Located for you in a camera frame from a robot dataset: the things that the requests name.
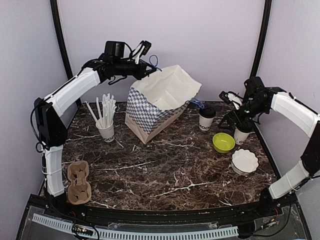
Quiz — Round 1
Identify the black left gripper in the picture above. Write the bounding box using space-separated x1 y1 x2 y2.
114 58 158 80

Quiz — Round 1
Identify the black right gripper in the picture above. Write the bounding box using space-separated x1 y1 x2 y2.
218 98 268 131

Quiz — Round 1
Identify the black coffee cup lid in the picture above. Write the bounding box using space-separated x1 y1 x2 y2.
199 106 216 119

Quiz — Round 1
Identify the white paper coffee cup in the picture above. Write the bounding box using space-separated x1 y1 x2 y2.
199 114 214 131

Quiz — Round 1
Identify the checkered blue paper bag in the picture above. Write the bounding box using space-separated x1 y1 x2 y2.
125 64 202 144

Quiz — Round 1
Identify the brown cardboard cup carrier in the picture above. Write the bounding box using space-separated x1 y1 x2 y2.
67 160 92 205

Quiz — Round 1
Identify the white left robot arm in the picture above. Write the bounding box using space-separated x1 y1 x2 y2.
30 55 157 197

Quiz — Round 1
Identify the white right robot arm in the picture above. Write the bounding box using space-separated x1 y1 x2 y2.
219 86 320 217

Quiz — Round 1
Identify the lime green bowl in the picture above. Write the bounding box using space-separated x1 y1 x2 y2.
212 132 236 154

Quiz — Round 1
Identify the white scalloped ceramic bowl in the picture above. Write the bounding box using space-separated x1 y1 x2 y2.
231 149 259 176

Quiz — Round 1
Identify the bundle of white straws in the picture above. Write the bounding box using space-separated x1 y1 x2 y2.
96 93 117 129

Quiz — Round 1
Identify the white wrapped straw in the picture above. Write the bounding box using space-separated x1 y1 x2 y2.
84 101 100 127

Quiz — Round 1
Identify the white cup holding straws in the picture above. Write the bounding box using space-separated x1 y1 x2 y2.
95 124 115 143

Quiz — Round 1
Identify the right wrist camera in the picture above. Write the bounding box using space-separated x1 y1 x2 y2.
219 76 265 110

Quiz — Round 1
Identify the black left frame post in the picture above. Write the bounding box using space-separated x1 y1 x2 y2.
49 0 73 79

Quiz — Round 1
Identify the black frame post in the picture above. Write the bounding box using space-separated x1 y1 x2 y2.
249 0 272 78
49 0 73 79

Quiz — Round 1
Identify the black right frame post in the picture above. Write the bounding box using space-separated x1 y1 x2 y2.
249 0 272 78

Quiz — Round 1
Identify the black front table rail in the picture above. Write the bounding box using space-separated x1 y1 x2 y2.
27 194 294 226

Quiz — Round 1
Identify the grey slotted cable duct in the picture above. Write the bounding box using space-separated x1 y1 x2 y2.
32 213 239 240

